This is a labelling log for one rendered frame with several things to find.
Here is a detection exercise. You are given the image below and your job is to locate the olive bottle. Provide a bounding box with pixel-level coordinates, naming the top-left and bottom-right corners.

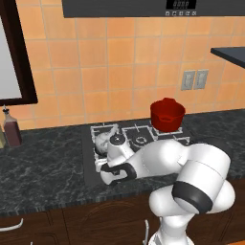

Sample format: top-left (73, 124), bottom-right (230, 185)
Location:
top-left (0, 122), bottom-right (7, 149)

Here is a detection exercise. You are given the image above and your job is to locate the dark wood drawer front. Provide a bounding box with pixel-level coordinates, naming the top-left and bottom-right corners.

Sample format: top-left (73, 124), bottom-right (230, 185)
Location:
top-left (0, 209), bottom-right (65, 245)

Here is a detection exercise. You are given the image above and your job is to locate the white cupboard door handle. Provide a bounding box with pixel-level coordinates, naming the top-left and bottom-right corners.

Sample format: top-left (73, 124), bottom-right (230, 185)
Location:
top-left (143, 219), bottom-right (150, 245)

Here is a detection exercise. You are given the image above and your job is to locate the dark wood cupboard door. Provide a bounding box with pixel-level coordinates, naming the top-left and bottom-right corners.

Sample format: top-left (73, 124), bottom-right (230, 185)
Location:
top-left (219, 178), bottom-right (245, 245)
top-left (61, 194), bottom-right (161, 245)

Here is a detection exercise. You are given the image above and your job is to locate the black hob with grey grates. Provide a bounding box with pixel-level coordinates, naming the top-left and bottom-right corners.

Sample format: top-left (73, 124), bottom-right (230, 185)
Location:
top-left (80, 119), bottom-right (194, 189)

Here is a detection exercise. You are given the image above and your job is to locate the red pot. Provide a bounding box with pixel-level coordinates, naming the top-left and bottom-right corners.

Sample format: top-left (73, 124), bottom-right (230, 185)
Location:
top-left (149, 97), bottom-right (187, 134)

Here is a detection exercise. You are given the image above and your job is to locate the dark red bottle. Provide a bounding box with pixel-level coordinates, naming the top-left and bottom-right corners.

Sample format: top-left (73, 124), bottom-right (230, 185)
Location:
top-left (2, 106), bottom-right (23, 148)

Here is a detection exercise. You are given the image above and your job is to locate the grey wall outlet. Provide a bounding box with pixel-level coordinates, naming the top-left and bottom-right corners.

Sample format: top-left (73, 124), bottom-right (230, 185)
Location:
top-left (193, 69), bottom-right (210, 91)
top-left (180, 70), bottom-right (196, 92)

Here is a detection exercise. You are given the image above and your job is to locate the window with dark frame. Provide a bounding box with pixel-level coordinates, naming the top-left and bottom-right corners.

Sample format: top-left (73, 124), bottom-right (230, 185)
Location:
top-left (0, 0), bottom-right (39, 107)

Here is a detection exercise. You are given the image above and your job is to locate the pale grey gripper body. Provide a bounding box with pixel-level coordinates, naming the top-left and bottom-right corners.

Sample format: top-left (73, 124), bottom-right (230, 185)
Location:
top-left (94, 125), bottom-right (120, 155)

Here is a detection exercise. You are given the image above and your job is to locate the white drawer handle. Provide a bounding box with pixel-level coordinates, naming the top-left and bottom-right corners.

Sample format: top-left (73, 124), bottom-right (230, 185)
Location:
top-left (0, 217), bottom-right (25, 233)

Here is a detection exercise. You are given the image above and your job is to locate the dark grey range hood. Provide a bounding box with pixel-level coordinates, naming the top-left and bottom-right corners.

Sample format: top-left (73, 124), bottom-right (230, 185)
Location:
top-left (61, 0), bottom-right (245, 19)

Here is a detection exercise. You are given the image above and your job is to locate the dark wall cupboard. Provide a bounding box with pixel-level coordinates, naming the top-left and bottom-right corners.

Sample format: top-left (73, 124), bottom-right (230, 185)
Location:
top-left (210, 46), bottom-right (245, 70)

